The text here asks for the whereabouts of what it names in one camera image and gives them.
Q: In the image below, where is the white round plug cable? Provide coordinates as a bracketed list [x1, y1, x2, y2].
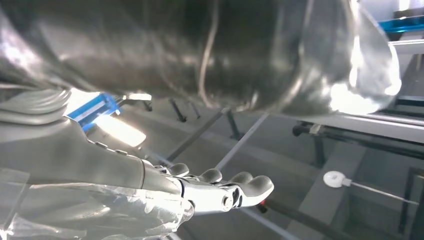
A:
[322, 170, 421, 207]

